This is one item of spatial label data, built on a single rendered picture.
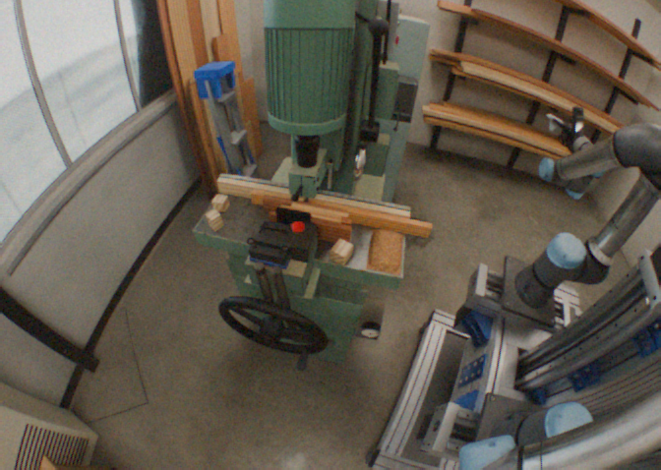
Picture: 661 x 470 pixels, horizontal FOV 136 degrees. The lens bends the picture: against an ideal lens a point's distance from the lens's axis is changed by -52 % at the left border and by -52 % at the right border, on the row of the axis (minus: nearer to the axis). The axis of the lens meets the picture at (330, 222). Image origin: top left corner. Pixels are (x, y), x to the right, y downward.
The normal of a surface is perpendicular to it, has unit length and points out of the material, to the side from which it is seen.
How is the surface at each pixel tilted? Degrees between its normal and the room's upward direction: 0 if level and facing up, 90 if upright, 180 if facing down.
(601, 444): 50
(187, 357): 1
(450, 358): 0
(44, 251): 90
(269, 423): 0
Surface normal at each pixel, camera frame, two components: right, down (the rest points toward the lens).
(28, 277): 0.98, 0.18
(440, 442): 0.05, -0.69
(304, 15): -0.03, 0.72
